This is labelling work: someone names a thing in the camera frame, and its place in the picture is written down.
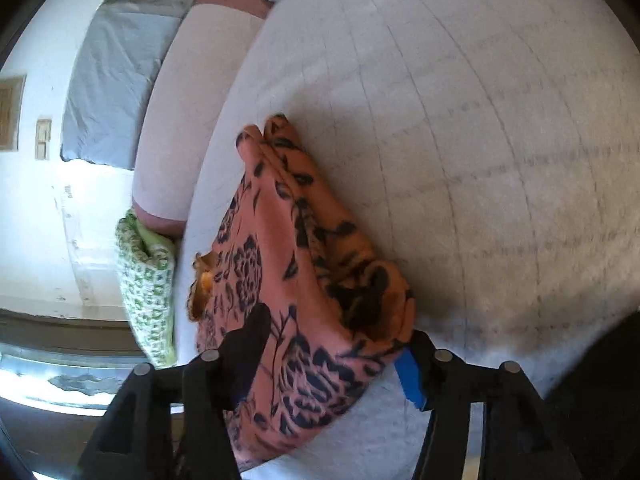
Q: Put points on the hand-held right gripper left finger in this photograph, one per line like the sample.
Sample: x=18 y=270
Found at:
x=245 y=360

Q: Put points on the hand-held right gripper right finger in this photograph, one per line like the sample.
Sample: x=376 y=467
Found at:
x=412 y=375

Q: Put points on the orange floral long-sleeve top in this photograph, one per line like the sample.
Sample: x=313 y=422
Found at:
x=300 y=300

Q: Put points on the green patterned folded blanket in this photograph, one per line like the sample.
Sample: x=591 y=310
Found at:
x=147 y=290

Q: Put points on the stained glass door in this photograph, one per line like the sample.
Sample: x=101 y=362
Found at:
x=65 y=380

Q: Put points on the pink bolster pillow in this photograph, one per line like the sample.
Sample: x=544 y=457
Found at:
x=190 y=120

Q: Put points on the grey blue pillow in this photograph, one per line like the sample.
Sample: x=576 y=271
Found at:
x=115 y=80

